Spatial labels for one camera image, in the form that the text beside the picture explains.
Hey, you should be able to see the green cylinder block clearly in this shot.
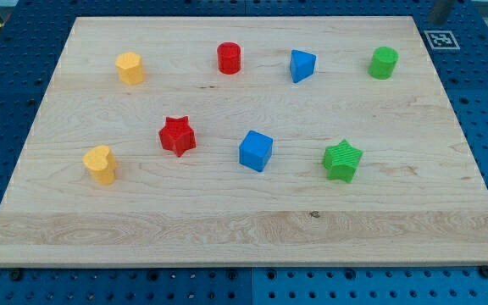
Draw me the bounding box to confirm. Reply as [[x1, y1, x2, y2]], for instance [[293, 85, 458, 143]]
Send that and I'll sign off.
[[368, 47, 399, 80]]

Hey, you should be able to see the wooden board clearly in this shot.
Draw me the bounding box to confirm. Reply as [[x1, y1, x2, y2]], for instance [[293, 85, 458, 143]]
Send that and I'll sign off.
[[0, 16, 488, 268]]

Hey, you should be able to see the blue cube block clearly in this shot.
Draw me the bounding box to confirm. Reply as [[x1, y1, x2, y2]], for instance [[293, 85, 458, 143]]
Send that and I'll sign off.
[[239, 130, 274, 172]]

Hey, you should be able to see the red star block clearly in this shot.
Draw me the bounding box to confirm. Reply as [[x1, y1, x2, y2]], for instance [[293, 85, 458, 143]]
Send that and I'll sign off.
[[158, 116, 197, 157]]

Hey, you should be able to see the green star block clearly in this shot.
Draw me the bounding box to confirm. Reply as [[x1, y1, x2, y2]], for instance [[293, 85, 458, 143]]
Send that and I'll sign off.
[[323, 139, 363, 183]]

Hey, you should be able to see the red cylinder block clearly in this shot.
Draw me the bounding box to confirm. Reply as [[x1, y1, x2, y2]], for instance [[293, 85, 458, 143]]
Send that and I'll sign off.
[[217, 42, 241, 75]]

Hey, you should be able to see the blue triangle block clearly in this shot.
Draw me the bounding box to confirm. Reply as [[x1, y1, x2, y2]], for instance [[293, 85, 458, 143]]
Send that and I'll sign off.
[[290, 50, 317, 83]]

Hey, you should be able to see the yellow hexagon block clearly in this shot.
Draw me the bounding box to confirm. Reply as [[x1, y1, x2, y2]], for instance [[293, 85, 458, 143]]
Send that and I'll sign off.
[[115, 52, 145, 86]]

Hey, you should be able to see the yellow heart block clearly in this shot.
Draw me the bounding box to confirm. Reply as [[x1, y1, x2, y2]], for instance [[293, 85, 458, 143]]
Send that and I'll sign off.
[[82, 145, 117, 186]]

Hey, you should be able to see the white fiducial marker tag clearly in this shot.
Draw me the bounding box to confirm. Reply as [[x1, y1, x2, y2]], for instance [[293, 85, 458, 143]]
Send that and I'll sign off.
[[424, 30, 460, 50]]

